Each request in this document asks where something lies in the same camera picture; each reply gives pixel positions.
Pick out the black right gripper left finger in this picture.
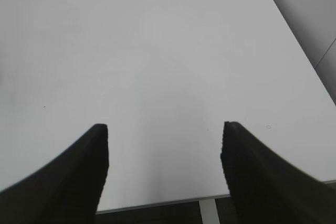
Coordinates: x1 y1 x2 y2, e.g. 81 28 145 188
1 124 109 223

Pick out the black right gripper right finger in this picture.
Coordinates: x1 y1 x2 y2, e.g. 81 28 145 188
220 121 335 223

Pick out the white table leg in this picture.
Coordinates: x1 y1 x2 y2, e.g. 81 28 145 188
198 199 220 224

